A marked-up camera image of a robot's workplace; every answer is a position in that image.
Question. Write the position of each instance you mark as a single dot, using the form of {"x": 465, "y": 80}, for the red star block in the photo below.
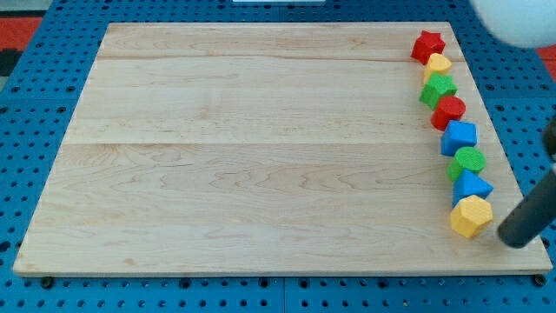
{"x": 427, "y": 44}

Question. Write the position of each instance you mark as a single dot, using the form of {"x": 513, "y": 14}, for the yellow heart block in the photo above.
{"x": 437, "y": 63}

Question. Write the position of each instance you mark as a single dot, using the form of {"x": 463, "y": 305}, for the yellow hexagon block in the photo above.
{"x": 470, "y": 216}

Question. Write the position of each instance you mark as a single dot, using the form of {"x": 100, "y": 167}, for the blue triangle block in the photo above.
{"x": 470, "y": 184}

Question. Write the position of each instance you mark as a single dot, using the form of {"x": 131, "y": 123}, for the green cylinder block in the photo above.
{"x": 466, "y": 158}

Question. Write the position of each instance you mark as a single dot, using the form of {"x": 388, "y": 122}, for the blue cube block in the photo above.
{"x": 457, "y": 135}

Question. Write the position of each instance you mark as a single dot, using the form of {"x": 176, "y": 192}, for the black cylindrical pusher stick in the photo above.
{"x": 537, "y": 209}

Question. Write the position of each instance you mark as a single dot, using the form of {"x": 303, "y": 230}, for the wooden board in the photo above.
{"x": 264, "y": 149}

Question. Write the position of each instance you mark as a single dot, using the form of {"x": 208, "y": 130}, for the green star block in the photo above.
{"x": 435, "y": 88}

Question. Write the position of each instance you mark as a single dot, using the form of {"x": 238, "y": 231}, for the red cylinder block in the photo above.
{"x": 448, "y": 108}

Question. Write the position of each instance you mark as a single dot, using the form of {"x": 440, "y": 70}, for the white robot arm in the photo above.
{"x": 520, "y": 23}

